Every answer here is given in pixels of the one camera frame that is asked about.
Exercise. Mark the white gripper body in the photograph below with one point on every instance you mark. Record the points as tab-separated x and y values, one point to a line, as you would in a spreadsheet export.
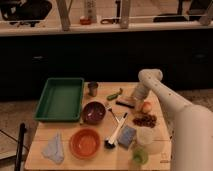
139	94

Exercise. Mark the wooden board eraser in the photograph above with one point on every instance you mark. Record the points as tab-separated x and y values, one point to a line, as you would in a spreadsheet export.
125	101

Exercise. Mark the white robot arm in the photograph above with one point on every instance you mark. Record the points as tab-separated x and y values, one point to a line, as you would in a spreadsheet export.
192	140

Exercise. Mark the dark purple bowl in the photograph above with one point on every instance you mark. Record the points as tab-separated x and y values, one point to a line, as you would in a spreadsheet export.
93	112

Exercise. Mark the red orange bowl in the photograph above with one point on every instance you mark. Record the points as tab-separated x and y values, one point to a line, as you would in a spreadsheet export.
85	143

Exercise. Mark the orange apple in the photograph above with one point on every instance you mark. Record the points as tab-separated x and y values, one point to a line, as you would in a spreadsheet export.
146	107

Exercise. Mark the green cucumber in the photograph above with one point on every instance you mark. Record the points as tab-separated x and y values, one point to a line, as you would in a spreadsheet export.
115	95

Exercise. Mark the red grape bunch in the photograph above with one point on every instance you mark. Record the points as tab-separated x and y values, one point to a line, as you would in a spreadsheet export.
146	120

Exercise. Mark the metal fork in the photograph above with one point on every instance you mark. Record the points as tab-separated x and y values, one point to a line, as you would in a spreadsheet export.
109	108

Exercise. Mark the blue sponge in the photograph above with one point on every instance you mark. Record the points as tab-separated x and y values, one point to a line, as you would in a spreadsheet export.
126	136

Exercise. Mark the small metal cup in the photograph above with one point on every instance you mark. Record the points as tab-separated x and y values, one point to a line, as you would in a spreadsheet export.
93	88

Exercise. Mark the clear plastic cup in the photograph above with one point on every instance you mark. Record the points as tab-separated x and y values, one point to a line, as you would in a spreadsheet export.
145	137

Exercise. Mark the green plastic lid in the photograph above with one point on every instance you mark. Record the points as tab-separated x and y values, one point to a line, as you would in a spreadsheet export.
140	156

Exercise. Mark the green plastic tray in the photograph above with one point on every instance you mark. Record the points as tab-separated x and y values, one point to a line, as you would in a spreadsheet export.
60	100

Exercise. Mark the light blue cloth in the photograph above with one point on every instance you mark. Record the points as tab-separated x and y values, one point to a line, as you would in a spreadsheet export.
54	149

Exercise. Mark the black office chair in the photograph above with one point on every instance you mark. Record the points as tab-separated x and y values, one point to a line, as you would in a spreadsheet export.
30	12

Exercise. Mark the black pole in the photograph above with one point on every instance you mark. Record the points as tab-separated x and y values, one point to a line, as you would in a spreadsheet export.
22	130

